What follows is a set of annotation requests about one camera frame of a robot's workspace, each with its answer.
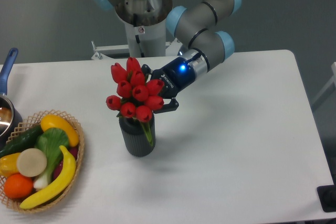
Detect black device at edge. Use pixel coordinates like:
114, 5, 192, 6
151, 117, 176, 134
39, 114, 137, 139
317, 185, 335, 212

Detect yellow banana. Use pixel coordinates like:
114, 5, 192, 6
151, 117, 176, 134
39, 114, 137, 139
19, 145, 76, 210

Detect yellow squash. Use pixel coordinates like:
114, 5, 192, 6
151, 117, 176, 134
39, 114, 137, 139
40, 114, 79, 147

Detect dark grey ribbed vase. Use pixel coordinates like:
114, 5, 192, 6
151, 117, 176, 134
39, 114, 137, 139
119, 116, 156, 157

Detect beige round disc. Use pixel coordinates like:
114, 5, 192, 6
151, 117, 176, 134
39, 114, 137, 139
16, 148, 47, 177

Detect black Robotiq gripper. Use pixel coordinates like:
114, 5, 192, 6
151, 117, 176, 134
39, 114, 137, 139
141, 60, 196, 114

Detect red tulip bouquet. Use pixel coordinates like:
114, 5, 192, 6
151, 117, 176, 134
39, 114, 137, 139
106, 57, 164, 146

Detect yellow bell pepper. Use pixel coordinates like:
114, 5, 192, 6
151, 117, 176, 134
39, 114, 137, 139
1, 153, 20, 177

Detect green cucumber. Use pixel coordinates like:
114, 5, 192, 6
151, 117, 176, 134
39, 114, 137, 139
1, 125, 43, 158

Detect white metal base frame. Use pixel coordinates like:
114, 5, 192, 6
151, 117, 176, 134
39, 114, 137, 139
91, 38, 187, 60

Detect green bok choy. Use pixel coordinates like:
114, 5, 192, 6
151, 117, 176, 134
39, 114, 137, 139
34, 127, 69, 190

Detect blue handled saucepan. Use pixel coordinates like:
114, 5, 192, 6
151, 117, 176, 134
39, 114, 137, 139
1, 48, 23, 149

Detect woven wicker basket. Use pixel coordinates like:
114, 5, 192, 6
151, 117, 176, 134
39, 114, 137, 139
1, 109, 85, 214

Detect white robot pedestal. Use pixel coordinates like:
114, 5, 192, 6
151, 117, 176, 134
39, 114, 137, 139
115, 0, 173, 57

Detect white furniture leg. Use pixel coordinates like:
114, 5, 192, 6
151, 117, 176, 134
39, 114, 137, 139
311, 62, 335, 112

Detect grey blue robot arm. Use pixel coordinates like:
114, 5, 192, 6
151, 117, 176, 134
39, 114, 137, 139
94, 0, 242, 112

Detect orange fruit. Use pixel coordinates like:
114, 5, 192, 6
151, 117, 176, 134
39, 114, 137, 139
4, 173, 33, 199

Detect purple red vegetable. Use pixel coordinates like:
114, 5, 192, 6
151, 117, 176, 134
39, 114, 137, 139
53, 146, 78, 180

